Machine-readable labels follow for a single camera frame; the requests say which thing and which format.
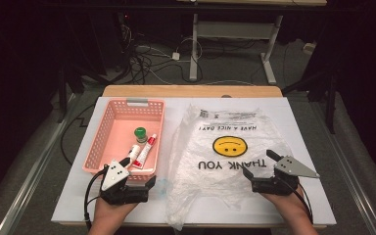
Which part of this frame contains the hand-held gripper black cable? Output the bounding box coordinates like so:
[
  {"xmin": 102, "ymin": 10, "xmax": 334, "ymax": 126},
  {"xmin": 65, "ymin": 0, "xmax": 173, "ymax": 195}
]
[
  {"xmin": 285, "ymin": 177, "xmax": 314, "ymax": 225},
  {"xmin": 83, "ymin": 165, "xmax": 110, "ymax": 230}
]

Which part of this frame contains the person's left hand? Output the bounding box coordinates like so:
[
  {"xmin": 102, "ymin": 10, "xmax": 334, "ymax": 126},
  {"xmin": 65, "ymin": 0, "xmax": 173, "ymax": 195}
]
[{"xmin": 92, "ymin": 197, "xmax": 139, "ymax": 228}]

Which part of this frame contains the left hand-held gripper black cable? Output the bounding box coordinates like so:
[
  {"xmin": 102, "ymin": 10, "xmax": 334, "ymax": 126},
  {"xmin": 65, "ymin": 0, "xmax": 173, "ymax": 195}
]
[{"xmin": 83, "ymin": 165, "xmax": 110, "ymax": 230}]

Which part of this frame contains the metal floor rail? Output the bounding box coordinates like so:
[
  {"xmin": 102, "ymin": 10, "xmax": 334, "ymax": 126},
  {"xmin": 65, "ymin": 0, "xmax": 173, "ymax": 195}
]
[
  {"xmin": 0, "ymin": 93, "xmax": 76, "ymax": 235},
  {"xmin": 309, "ymin": 94, "xmax": 376, "ymax": 235}
]

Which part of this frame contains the right hand-held gripper black cable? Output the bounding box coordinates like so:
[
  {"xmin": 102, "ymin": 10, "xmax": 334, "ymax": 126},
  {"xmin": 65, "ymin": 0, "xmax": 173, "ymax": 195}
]
[{"xmin": 285, "ymin": 177, "xmax": 314, "ymax": 225}]

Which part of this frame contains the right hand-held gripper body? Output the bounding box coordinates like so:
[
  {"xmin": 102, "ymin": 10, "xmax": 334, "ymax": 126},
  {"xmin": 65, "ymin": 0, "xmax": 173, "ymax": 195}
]
[{"xmin": 251, "ymin": 156, "xmax": 321, "ymax": 196}]

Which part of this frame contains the white tube with black print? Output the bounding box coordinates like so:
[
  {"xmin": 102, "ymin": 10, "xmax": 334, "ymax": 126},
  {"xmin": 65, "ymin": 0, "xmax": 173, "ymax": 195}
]
[{"xmin": 123, "ymin": 144, "xmax": 142, "ymax": 169}]

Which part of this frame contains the tangle of floor cables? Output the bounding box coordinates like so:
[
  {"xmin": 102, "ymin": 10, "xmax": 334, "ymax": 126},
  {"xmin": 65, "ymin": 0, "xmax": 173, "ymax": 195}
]
[{"xmin": 117, "ymin": 23, "xmax": 204, "ymax": 86}]

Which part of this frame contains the small green-capped bottle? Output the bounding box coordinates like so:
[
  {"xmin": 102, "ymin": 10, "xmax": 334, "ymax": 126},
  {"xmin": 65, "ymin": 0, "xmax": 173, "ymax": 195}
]
[{"xmin": 133, "ymin": 126, "xmax": 149, "ymax": 145}]

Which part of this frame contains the pink plastic basket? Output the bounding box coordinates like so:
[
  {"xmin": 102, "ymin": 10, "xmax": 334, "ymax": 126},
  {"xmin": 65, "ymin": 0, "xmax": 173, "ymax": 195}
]
[{"xmin": 81, "ymin": 97, "xmax": 166, "ymax": 182}]

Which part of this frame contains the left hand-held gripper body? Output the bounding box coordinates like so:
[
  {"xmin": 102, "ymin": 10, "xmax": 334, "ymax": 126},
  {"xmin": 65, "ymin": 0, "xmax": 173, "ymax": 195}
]
[{"xmin": 99, "ymin": 160, "xmax": 150, "ymax": 206}]

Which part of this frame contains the white board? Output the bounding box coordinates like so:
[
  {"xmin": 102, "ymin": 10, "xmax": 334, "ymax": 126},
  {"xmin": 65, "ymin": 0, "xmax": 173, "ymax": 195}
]
[{"xmin": 51, "ymin": 96, "xmax": 337, "ymax": 227}]

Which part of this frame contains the black floor cable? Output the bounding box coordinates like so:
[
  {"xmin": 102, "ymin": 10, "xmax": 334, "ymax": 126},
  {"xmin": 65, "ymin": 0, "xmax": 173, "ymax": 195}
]
[{"xmin": 60, "ymin": 102, "xmax": 96, "ymax": 166}]

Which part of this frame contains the white floor box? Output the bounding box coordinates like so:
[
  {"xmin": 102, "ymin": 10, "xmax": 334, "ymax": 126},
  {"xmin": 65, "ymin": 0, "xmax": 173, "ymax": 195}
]
[{"xmin": 303, "ymin": 41, "xmax": 317, "ymax": 55}]

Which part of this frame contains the red and white tube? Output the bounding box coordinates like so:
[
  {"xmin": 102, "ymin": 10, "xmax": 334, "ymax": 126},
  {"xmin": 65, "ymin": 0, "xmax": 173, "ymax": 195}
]
[{"xmin": 132, "ymin": 133, "xmax": 158, "ymax": 169}]

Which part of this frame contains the person's right hand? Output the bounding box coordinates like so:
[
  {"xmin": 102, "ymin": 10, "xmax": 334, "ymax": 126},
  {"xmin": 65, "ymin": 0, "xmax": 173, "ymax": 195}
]
[{"xmin": 261, "ymin": 189, "xmax": 311, "ymax": 226}]

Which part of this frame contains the wooden table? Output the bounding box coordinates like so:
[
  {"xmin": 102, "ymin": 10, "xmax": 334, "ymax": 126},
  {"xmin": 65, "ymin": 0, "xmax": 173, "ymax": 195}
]
[{"xmin": 58, "ymin": 84, "xmax": 328, "ymax": 230}]

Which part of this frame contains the white metal desk frame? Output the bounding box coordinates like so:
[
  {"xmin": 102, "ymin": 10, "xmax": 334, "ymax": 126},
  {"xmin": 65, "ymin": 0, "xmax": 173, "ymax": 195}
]
[{"xmin": 189, "ymin": 13, "xmax": 284, "ymax": 85}]

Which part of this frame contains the white plastic bag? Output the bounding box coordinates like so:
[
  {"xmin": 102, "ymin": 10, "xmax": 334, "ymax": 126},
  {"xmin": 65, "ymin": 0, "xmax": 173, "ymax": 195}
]
[{"xmin": 164, "ymin": 103, "xmax": 296, "ymax": 231}]

